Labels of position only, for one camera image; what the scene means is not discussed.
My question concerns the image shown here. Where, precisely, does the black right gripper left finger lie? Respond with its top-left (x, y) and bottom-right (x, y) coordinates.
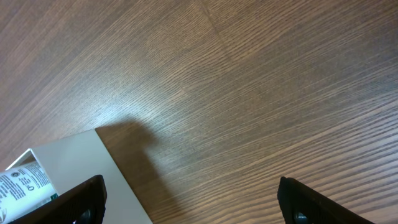
top-left (11, 175), bottom-right (107, 224)

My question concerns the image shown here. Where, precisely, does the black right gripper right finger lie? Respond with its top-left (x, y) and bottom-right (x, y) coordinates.
top-left (277, 177), bottom-right (373, 224)

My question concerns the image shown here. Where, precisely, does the white lotion tube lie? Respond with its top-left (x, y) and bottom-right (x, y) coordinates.
top-left (1, 161), bottom-right (58, 223)

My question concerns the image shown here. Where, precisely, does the white cardboard box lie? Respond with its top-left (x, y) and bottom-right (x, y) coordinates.
top-left (9, 129), bottom-right (152, 224)

